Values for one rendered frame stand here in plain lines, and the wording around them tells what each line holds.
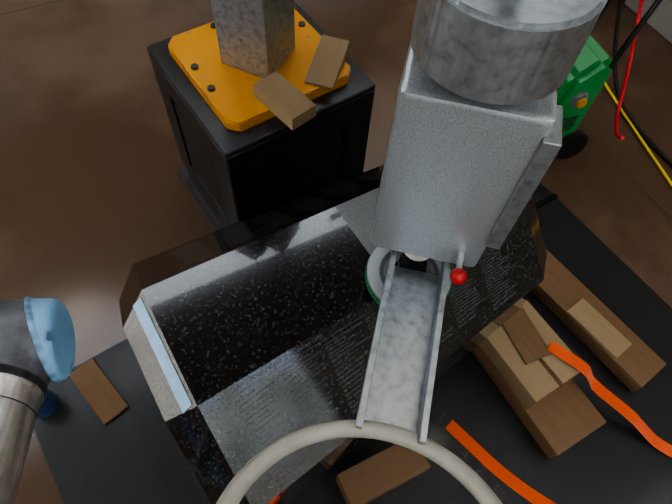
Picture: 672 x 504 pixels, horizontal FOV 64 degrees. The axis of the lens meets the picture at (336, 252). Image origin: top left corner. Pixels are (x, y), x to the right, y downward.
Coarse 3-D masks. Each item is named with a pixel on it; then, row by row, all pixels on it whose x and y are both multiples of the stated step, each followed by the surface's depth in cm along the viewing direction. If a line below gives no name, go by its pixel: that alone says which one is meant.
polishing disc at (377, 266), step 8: (376, 248) 138; (384, 248) 138; (376, 256) 137; (384, 256) 137; (368, 264) 136; (376, 264) 136; (384, 264) 136; (432, 264) 136; (440, 264) 137; (368, 272) 134; (376, 272) 135; (384, 272) 135; (432, 272) 135; (368, 280) 134; (376, 280) 133; (384, 280) 134; (448, 280) 134; (376, 288) 132; (448, 288) 133; (376, 296) 132
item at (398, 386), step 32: (384, 288) 106; (416, 288) 111; (384, 320) 107; (416, 320) 107; (384, 352) 103; (416, 352) 104; (384, 384) 100; (416, 384) 101; (384, 416) 97; (416, 416) 97
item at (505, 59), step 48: (432, 0) 63; (480, 0) 60; (528, 0) 61; (576, 0) 61; (432, 48) 67; (480, 48) 62; (528, 48) 61; (576, 48) 64; (480, 96) 68; (528, 96) 68
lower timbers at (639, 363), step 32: (544, 288) 225; (576, 288) 226; (608, 320) 219; (480, 352) 211; (640, 352) 213; (576, 384) 204; (640, 384) 206; (544, 416) 197; (576, 416) 197; (544, 448) 197
